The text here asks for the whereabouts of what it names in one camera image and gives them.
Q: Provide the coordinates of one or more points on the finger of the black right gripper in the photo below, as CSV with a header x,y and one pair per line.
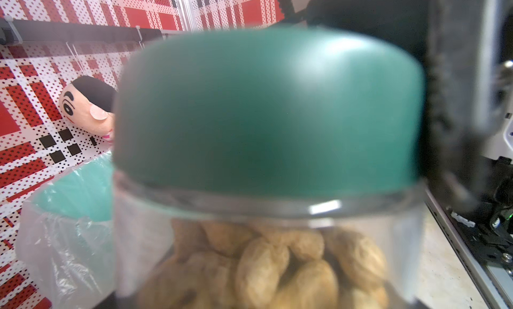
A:
x,y
461,111

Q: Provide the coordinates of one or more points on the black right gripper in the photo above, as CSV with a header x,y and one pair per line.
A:
x,y
403,23

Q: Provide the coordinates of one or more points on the dark green jar lid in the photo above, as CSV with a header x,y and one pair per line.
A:
x,y
281,113

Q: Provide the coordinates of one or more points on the green lid peanut jar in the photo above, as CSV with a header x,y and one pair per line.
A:
x,y
191,249

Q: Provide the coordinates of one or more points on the pink striped hanging doll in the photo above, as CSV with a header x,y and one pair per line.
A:
x,y
86,103

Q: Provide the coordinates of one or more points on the green plastic trash bin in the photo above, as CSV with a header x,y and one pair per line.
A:
x,y
82,191

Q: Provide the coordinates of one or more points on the clear plastic bin liner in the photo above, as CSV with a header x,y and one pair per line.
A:
x,y
70,260

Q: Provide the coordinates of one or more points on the black wall hook rail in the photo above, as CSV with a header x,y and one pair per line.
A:
x,y
16,32

